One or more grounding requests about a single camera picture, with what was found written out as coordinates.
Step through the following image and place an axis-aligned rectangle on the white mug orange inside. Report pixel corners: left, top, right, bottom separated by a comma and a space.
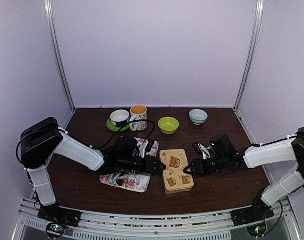
129, 105, 148, 132

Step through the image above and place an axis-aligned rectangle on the green saucer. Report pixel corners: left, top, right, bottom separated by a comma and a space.
106, 118, 130, 132

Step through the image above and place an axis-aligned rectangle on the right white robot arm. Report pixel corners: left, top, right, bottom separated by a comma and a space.
183, 127, 304, 221

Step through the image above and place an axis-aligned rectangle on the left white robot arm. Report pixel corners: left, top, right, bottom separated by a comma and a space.
15, 117, 166, 222

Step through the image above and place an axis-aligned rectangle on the light blue bowl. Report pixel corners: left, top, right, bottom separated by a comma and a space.
189, 109, 208, 126

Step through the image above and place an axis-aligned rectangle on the floral rectangular tray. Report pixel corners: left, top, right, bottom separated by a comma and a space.
99, 137, 160, 193

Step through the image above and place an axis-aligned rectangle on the right aluminium frame post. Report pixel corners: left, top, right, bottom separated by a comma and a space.
233, 0, 265, 113

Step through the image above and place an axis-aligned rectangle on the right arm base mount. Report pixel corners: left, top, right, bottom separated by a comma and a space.
230, 205, 274, 226

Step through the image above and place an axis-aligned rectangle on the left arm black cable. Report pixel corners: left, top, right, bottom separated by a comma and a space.
15, 119, 156, 171

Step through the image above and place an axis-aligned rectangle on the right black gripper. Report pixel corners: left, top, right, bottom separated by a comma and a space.
184, 154, 228, 177

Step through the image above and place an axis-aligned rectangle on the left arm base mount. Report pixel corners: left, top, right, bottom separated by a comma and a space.
37, 204, 82, 227

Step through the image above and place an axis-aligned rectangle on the green bowl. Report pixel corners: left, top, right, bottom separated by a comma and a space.
158, 117, 180, 135

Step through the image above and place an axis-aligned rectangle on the aluminium frame post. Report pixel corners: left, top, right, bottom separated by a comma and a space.
44, 0, 76, 112
233, 0, 265, 113

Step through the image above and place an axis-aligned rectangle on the left aluminium frame post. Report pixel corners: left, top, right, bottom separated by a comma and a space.
44, 0, 76, 112

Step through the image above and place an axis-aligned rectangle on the front aluminium rail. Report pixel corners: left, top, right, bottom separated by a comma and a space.
11, 197, 303, 240

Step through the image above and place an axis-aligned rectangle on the dark round chocolate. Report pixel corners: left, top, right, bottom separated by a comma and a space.
116, 179, 124, 186

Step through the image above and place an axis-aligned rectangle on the tan chocolate tin box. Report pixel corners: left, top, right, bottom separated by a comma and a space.
165, 186, 194, 195

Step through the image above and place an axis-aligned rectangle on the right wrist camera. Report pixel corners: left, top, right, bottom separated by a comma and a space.
192, 141, 215, 160

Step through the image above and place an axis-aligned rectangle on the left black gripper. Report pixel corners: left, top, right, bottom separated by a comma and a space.
118, 155, 167, 175

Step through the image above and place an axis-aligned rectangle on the white cup with dark band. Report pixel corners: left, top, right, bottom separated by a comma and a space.
109, 109, 130, 128

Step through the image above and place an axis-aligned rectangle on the bear print tin lid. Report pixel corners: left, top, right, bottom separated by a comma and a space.
159, 148, 195, 190

